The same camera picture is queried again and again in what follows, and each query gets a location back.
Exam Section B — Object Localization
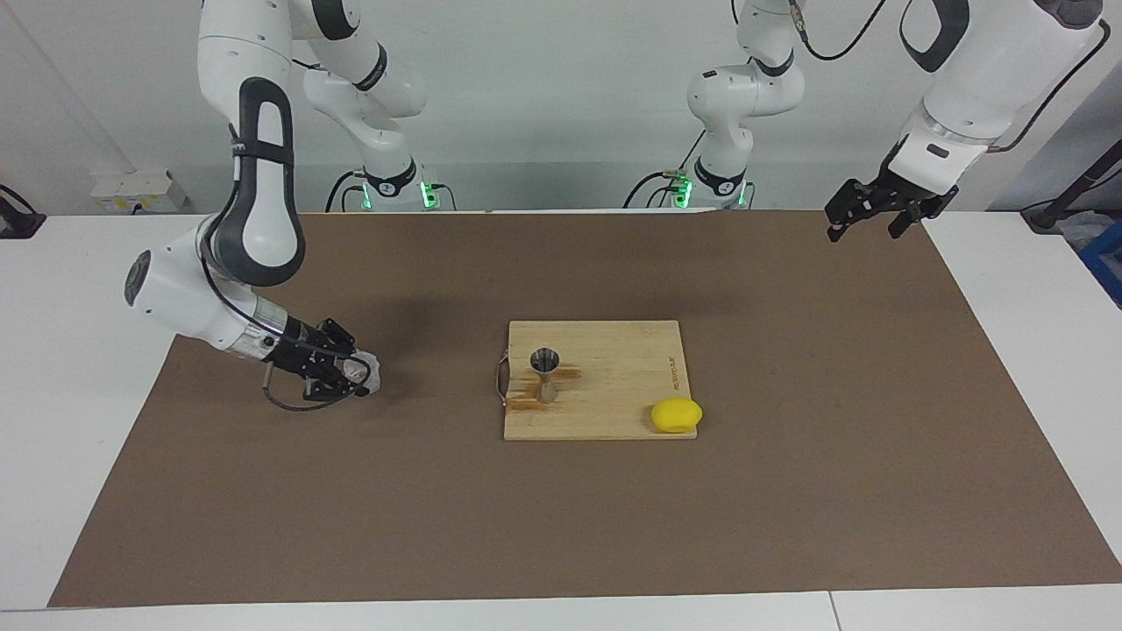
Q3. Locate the black arm gripper cable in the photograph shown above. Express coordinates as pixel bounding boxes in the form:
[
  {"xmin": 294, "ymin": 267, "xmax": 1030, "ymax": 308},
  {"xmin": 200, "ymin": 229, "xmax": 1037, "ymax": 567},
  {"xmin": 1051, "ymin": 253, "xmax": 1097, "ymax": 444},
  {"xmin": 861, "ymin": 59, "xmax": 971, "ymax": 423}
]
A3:
[
  {"xmin": 787, "ymin": 0, "xmax": 1114, "ymax": 152},
  {"xmin": 200, "ymin": 131, "xmax": 371, "ymax": 413}
]

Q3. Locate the steel double jigger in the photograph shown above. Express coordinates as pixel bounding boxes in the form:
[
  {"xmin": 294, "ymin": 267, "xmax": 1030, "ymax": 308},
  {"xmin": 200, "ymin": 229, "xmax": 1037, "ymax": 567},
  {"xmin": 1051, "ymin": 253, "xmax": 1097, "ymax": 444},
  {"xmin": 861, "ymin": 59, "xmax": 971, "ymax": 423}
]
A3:
[{"xmin": 530, "ymin": 347, "xmax": 562, "ymax": 404}]

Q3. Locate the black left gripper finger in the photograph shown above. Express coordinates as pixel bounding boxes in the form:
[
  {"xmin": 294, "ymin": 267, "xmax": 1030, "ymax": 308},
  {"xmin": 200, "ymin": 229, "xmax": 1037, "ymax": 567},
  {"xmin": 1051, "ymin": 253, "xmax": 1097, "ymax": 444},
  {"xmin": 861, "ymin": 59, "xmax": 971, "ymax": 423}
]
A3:
[
  {"xmin": 887, "ymin": 180, "xmax": 958, "ymax": 240},
  {"xmin": 825, "ymin": 177, "xmax": 870, "ymax": 243}
]

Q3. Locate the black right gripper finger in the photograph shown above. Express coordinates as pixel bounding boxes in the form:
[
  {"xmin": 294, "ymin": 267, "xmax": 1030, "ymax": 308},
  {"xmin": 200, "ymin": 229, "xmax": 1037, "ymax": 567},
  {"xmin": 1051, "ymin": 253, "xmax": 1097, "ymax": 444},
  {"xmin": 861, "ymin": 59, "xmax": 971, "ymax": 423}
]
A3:
[
  {"xmin": 302, "ymin": 363, "xmax": 370, "ymax": 403},
  {"xmin": 316, "ymin": 316, "xmax": 359, "ymax": 352}
]

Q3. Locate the black left arm gripper cable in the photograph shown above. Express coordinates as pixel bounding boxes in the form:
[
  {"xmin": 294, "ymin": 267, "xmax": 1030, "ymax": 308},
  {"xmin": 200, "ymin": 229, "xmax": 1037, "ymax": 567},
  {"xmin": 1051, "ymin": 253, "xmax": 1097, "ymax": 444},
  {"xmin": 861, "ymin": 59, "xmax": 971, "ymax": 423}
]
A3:
[{"xmin": 787, "ymin": 0, "xmax": 1114, "ymax": 152}]

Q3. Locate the clear plastic bag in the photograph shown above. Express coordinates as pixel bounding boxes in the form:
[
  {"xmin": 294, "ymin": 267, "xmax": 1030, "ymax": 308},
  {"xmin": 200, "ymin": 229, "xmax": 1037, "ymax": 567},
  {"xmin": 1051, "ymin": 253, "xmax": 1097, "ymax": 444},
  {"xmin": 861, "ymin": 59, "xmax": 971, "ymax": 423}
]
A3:
[{"xmin": 1056, "ymin": 210, "xmax": 1107, "ymax": 251}]

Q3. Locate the black right arm gripper cable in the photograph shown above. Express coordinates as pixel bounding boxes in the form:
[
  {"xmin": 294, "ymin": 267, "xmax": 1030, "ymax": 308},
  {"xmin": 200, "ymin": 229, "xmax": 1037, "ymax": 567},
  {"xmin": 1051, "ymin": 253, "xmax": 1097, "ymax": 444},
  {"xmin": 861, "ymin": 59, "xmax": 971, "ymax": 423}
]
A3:
[{"xmin": 200, "ymin": 131, "xmax": 371, "ymax": 413}]

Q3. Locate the black tripod stand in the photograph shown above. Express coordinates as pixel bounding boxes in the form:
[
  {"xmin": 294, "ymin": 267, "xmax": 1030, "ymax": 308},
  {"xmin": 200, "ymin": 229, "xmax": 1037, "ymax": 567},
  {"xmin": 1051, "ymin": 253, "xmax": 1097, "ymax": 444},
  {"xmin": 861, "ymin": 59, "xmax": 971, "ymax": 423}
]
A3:
[{"xmin": 1021, "ymin": 140, "xmax": 1122, "ymax": 233}]

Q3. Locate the blue crate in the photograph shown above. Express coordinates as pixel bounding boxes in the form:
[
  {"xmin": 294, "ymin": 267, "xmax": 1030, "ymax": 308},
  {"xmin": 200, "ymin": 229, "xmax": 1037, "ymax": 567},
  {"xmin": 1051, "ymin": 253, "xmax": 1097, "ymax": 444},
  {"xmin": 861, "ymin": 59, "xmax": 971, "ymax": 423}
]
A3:
[{"xmin": 1080, "ymin": 219, "xmax": 1122, "ymax": 308}]

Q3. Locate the black base cable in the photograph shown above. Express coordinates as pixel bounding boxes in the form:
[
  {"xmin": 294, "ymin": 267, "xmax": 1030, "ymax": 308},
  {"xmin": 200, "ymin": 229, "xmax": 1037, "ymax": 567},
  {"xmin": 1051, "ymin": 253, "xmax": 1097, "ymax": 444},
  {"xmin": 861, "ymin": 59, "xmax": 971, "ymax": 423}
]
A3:
[
  {"xmin": 624, "ymin": 131, "xmax": 707, "ymax": 209},
  {"xmin": 326, "ymin": 171, "xmax": 367, "ymax": 213}
]

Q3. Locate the small clear glass cup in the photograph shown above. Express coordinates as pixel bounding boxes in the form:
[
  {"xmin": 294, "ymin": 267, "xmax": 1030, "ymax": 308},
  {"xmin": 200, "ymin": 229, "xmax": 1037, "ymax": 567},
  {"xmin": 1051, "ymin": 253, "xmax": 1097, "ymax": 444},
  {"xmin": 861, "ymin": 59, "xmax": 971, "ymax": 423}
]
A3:
[{"xmin": 347, "ymin": 353, "xmax": 385, "ymax": 396}]

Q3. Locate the white power strip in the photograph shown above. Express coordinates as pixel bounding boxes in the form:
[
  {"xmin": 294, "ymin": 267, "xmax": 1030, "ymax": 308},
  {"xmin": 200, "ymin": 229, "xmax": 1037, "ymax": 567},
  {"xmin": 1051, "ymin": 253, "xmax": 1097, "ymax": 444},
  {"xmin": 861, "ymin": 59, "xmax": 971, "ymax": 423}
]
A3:
[{"xmin": 90, "ymin": 171, "xmax": 188, "ymax": 214}]

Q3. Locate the yellow lemon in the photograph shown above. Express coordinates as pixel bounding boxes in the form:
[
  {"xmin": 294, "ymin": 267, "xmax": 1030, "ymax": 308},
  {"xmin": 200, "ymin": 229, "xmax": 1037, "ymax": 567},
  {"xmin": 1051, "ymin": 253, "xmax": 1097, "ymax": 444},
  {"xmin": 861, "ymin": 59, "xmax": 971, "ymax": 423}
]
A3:
[{"xmin": 650, "ymin": 398, "xmax": 704, "ymax": 435}]

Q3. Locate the brown table mat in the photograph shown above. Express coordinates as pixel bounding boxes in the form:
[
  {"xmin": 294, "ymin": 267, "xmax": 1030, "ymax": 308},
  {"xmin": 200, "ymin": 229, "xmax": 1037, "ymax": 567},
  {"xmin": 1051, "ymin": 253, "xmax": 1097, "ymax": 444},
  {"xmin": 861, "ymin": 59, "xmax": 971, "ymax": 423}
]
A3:
[{"xmin": 48, "ymin": 210, "xmax": 1122, "ymax": 608}]

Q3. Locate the bamboo cutting board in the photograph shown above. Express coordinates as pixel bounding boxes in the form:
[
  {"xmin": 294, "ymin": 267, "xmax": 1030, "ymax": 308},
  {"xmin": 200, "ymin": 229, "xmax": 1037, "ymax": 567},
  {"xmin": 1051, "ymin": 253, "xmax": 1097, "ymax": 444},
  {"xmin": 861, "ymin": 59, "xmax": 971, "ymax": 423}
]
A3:
[{"xmin": 496, "ymin": 320, "xmax": 699, "ymax": 442}]

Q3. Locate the black clamp mount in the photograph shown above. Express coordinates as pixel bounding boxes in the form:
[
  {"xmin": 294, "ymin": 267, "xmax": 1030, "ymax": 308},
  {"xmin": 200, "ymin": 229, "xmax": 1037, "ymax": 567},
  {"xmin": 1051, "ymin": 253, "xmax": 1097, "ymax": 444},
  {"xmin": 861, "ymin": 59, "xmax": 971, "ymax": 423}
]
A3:
[{"xmin": 0, "ymin": 184, "xmax": 46, "ymax": 239}]

